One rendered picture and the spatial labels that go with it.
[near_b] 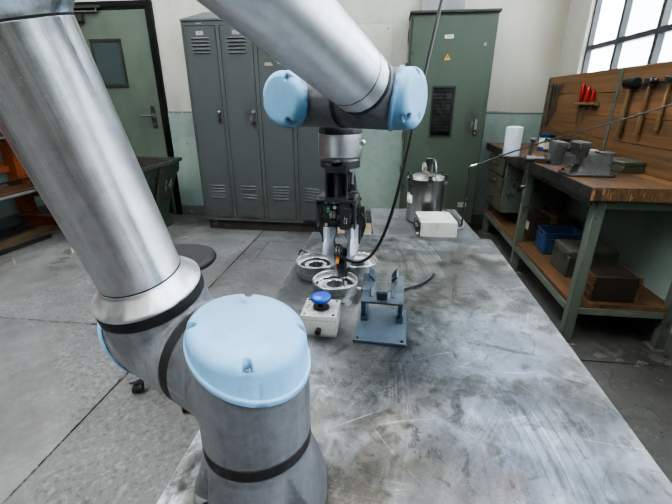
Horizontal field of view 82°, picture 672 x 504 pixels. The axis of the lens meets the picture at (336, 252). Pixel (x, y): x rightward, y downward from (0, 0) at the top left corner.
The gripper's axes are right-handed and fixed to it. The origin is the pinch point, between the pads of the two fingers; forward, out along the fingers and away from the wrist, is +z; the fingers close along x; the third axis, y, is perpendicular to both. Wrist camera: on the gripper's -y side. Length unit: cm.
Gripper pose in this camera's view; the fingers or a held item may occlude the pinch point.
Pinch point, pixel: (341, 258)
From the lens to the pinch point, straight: 77.3
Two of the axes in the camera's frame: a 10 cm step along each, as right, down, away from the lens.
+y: -1.7, 3.6, -9.2
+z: 0.0, 9.3, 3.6
